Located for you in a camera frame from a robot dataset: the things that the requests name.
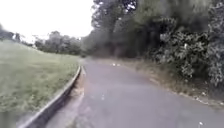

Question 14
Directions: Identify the grey asphalt path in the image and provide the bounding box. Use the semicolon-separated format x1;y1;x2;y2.
44;58;224;128

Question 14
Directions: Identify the leaf-strewn dirt verge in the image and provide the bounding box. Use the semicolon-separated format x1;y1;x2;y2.
99;58;224;108

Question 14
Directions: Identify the dense wood of trees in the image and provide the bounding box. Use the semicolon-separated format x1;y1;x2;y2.
33;0;224;88

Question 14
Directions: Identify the grey kerb along slope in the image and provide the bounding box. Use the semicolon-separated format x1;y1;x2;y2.
18;64;83;128

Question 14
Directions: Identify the grass slope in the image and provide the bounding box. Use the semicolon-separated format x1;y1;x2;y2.
0;39;82;128

